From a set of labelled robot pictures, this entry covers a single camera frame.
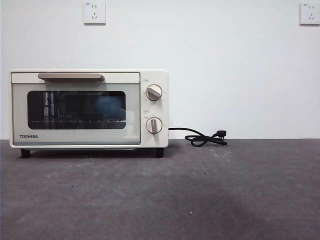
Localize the blue bowl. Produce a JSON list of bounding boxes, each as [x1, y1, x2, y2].
[[93, 96, 126, 121]]

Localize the oven knob with upright grip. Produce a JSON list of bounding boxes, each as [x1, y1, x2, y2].
[[145, 116, 163, 136]]

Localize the oven knob with slanted grip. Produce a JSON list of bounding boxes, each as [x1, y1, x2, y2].
[[145, 84, 163, 102]]

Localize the cream Toshiba toaster oven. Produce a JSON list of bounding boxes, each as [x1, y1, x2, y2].
[[9, 69, 170, 159]]

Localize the black oven power cable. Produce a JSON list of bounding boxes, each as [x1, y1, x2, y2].
[[168, 126, 229, 147]]

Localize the metal wire oven rack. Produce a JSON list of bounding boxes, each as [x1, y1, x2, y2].
[[27, 119, 126, 124]]

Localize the white wall socket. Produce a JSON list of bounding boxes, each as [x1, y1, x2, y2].
[[299, 1, 320, 26], [83, 0, 107, 25]]

